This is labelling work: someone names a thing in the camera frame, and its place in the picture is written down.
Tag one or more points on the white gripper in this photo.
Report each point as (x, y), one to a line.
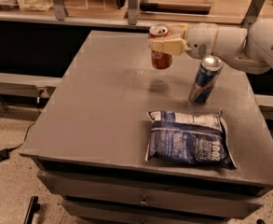
(200, 42)

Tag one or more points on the red coke can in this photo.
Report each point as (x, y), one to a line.
(160, 60)

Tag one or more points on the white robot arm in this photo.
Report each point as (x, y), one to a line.
(248, 50)

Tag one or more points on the blue silver energy drink can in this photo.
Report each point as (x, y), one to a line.
(209, 70)

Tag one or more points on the blue chip bag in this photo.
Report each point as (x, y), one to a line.
(189, 139)

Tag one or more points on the grey drawer cabinet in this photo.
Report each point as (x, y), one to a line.
(121, 142)

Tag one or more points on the grey low bench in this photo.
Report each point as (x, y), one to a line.
(28, 86)

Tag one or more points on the black floor object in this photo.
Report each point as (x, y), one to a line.
(33, 207)

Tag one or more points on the grey metal bracket middle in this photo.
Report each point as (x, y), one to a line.
(132, 12)

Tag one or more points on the grey metal bracket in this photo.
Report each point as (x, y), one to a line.
(60, 11)
(132, 12)
(252, 13)

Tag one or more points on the grey metal bracket right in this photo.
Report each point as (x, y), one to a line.
(252, 13)

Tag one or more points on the grey metal bracket left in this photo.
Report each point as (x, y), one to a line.
(60, 11)

